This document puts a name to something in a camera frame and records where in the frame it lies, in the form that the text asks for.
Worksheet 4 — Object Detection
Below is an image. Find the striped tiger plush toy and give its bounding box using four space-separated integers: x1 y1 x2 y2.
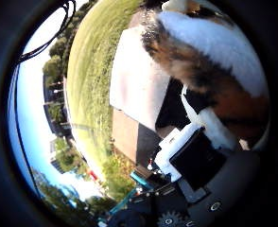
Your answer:
141 0 270 149

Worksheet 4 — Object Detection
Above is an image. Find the red distant structure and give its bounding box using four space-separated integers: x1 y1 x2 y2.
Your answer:
87 169 99 183

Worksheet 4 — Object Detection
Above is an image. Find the dark distant building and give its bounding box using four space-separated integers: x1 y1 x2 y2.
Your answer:
43 74 74 140

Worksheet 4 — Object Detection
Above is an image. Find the black camera cable bundle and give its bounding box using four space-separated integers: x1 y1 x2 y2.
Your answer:
17 0 78 64

